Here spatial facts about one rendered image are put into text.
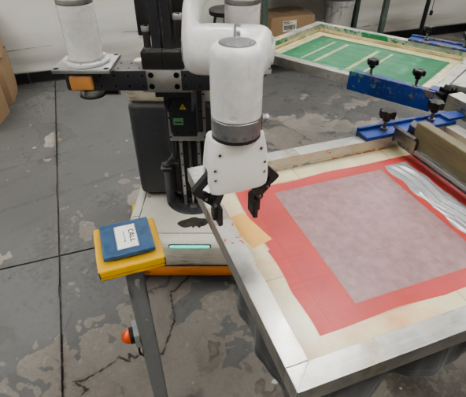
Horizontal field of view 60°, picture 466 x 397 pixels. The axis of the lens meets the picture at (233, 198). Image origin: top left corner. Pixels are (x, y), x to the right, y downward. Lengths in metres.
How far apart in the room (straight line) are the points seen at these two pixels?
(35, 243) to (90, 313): 0.63
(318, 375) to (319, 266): 0.24
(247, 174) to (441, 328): 0.38
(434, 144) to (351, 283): 0.47
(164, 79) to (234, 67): 0.67
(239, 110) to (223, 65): 0.06
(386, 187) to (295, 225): 0.27
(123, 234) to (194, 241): 1.01
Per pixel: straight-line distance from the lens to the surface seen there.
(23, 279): 2.28
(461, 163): 1.06
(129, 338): 1.06
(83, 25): 1.21
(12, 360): 1.99
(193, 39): 0.63
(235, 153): 0.61
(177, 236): 1.85
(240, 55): 0.54
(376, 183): 1.04
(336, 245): 0.84
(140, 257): 0.82
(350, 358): 0.64
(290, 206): 0.92
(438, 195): 1.05
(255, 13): 1.14
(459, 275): 0.87
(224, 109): 0.57
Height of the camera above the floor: 1.52
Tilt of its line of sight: 37 degrees down
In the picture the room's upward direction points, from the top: straight up
